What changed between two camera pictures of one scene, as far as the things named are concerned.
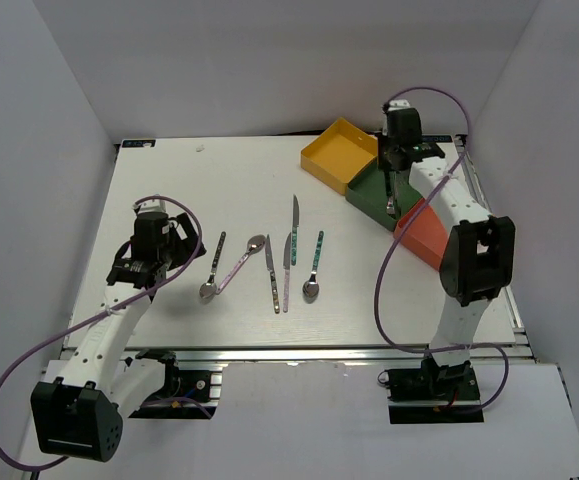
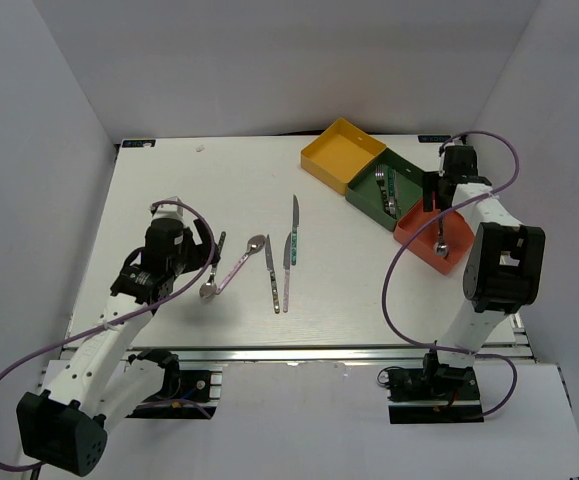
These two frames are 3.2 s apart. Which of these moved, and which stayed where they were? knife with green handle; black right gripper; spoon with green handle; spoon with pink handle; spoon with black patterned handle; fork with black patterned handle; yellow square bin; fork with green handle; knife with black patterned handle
Moved: black right gripper; fork with black patterned handle; spoon with green handle
Stayed: yellow square bin; fork with green handle; knife with green handle; knife with black patterned handle; spoon with black patterned handle; spoon with pink handle
